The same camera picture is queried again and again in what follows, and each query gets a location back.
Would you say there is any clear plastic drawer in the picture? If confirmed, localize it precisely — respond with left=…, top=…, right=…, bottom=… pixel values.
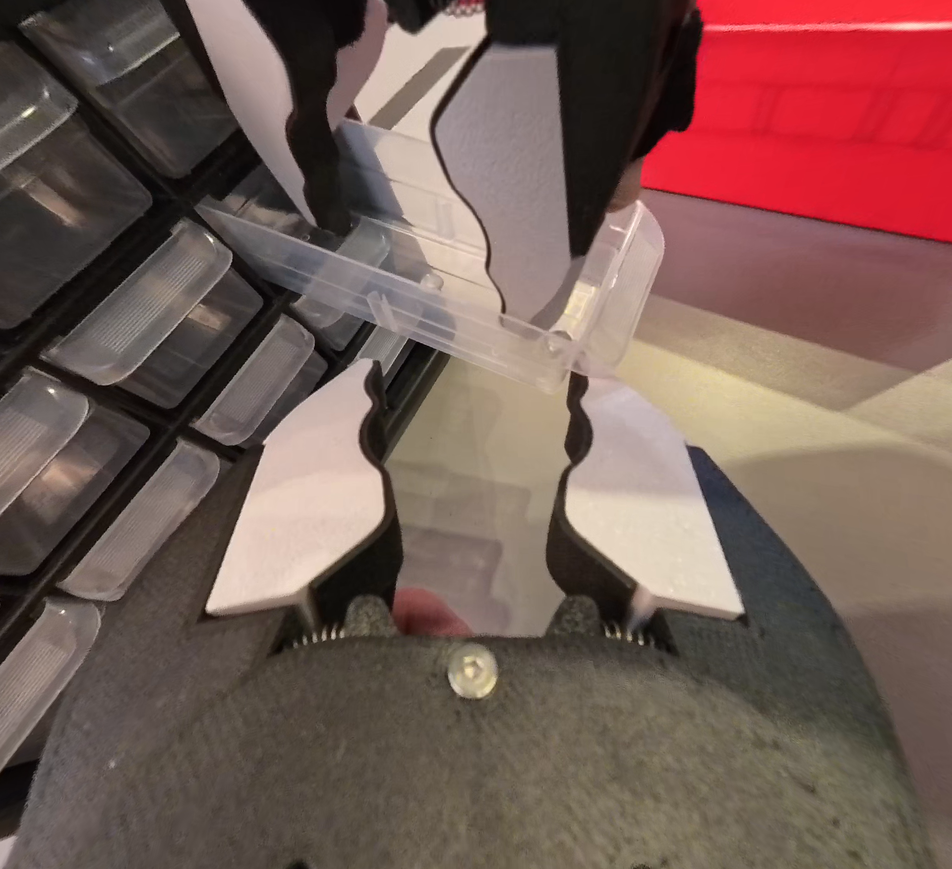
left=195, top=119, right=666, bottom=395

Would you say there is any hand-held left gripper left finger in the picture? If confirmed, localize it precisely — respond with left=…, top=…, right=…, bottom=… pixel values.
left=204, top=359, right=404, bottom=619

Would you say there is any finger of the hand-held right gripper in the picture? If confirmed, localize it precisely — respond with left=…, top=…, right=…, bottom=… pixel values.
left=152, top=0, right=374, bottom=234
left=430, top=28, right=704, bottom=333

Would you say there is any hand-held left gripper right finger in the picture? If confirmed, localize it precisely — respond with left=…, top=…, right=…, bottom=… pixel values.
left=546, top=371, right=747, bottom=621

